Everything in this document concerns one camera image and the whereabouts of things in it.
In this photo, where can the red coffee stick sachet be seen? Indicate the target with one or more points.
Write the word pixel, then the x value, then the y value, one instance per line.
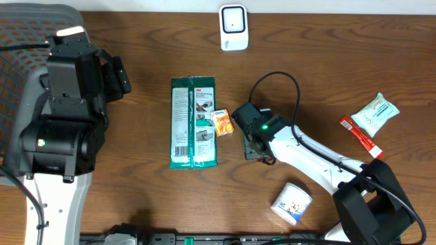
pixel 367 143

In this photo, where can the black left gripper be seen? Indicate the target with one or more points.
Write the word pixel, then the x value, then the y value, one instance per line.
pixel 122 83

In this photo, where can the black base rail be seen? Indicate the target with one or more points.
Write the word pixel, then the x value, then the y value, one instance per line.
pixel 131 234

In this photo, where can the small orange carton box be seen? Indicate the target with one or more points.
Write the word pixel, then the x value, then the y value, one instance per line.
pixel 222 122

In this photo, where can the white barcode scanner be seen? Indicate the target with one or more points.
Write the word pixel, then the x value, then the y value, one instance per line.
pixel 234 32

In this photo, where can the white blue labelled jar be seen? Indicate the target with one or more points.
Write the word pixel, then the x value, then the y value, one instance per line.
pixel 291 203

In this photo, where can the teal white snack packet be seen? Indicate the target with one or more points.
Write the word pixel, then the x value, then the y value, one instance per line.
pixel 375 114

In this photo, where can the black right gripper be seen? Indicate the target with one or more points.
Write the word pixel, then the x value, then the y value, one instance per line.
pixel 249 152

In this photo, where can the grey plastic mesh basket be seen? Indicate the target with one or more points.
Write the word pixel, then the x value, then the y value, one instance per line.
pixel 25 24

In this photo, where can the green lid white jar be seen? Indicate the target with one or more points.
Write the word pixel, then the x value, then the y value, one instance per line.
pixel 267 160

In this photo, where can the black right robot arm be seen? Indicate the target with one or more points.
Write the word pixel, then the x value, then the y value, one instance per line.
pixel 372 206

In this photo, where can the white red package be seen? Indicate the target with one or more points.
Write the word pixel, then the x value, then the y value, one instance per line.
pixel 192 139

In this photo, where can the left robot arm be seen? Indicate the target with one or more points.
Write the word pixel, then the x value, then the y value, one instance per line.
pixel 58 143

